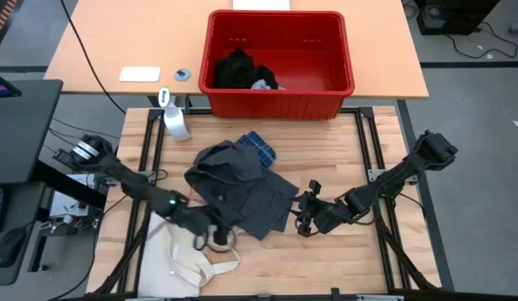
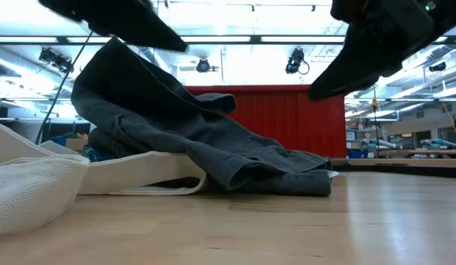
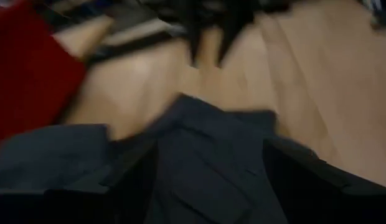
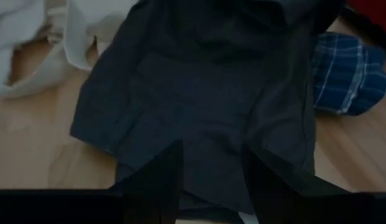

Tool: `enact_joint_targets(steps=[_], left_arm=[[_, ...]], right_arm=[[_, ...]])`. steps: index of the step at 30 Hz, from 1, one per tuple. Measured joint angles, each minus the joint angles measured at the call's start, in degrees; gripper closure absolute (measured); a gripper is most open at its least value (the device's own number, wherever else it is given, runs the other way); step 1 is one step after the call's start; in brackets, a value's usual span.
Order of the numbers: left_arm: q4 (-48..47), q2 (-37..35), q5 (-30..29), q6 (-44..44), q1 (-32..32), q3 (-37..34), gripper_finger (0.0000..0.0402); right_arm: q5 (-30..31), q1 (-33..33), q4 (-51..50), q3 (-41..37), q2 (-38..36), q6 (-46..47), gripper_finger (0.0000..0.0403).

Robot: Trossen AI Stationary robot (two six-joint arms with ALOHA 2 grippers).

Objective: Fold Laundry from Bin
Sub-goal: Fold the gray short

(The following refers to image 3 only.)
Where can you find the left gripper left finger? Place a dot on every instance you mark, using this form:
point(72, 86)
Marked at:
point(127, 202)

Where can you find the black aluminium table frame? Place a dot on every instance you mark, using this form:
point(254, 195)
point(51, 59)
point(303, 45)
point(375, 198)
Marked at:
point(127, 46)

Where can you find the red plastic laundry bin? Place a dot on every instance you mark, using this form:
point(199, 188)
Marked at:
point(25, 77)

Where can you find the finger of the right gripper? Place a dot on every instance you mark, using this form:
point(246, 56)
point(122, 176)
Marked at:
point(232, 37)
point(196, 46)

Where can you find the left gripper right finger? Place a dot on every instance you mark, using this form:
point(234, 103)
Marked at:
point(336, 202)

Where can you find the dark grey garment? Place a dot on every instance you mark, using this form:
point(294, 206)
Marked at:
point(205, 155)

